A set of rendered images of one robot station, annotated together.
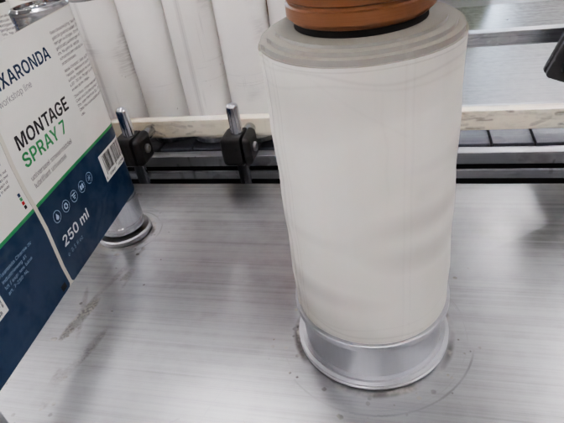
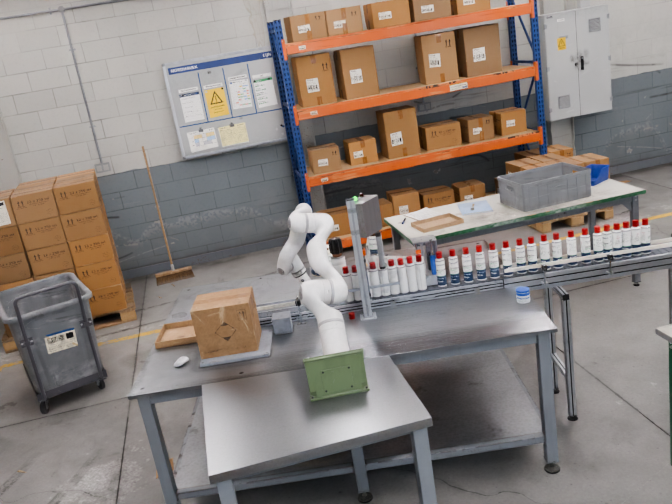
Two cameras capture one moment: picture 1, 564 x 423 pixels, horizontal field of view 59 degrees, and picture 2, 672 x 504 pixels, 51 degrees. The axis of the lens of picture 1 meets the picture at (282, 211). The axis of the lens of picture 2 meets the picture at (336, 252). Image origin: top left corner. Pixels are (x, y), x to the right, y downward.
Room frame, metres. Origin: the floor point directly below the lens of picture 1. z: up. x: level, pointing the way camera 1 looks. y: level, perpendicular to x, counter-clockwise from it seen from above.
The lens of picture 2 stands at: (4.07, -1.15, 2.37)
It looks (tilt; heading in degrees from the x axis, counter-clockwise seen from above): 18 degrees down; 164
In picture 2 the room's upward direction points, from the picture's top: 9 degrees counter-clockwise
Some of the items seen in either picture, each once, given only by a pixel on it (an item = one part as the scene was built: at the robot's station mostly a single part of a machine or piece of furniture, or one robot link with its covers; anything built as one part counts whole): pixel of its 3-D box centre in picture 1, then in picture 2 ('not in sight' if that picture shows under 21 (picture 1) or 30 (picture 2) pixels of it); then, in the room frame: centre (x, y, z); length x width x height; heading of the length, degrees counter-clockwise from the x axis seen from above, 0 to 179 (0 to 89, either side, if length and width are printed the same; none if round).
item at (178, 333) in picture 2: not in sight; (185, 332); (0.21, -1.01, 0.85); 0.30 x 0.26 x 0.04; 73
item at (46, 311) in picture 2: not in sight; (52, 333); (-1.45, -1.91, 0.48); 0.89 x 0.63 x 0.96; 12
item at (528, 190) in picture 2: not in sight; (544, 186); (-0.64, 1.96, 0.91); 0.60 x 0.40 x 0.22; 87
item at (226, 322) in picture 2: not in sight; (227, 322); (0.57, -0.80, 0.99); 0.30 x 0.24 x 0.27; 73
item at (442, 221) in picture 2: not in sight; (437, 222); (-0.70, 1.04, 0.82); 0.34 x 0.24 x 0.03; 89
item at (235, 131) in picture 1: (243, 159); not in sight; (0.43, 0.03, 0.89); 0.03 x 0.03 x 0.12; 73
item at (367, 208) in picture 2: not in sight; (364, 216); (0.61, 0.03, 1.38); 0.17 x 0.10 x 0.19; 128
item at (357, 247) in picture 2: not in sight; (359, 259); (0.65, -0.05, 1.16); 0.04 x 0.04 x 0.67; 73
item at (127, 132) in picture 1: (145, 153); not in sight; (0.48, 0.13, 0.89); 0.06 x 0.03 x 0.12; 163
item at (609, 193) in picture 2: not in sight; (514, 251); (-0.75, 1.71, 0.40); 1.90 x 0.75 x 0.80; 84
